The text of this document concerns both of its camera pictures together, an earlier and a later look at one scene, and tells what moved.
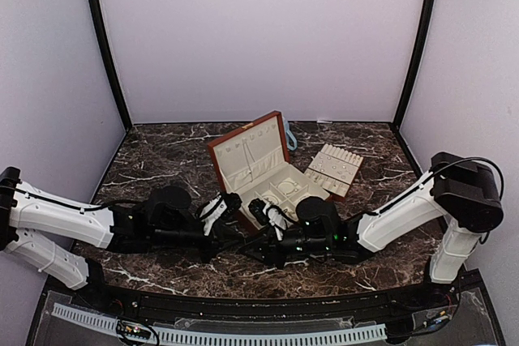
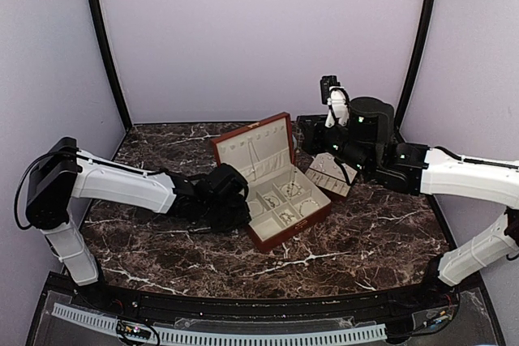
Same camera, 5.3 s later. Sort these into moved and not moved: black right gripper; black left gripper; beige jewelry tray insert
Moved: black left gripper; black right gripper
Not moved: beige jewelry tray insert
